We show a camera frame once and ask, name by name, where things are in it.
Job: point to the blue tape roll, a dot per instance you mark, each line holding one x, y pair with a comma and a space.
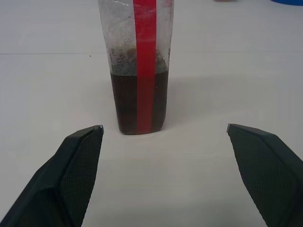
288, 1

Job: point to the plastic bottle with red liquid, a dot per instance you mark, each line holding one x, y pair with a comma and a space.
125, 99

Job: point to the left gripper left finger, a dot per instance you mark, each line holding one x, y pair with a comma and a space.
59, 179

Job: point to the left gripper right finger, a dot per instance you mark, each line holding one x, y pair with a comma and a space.
270, 175

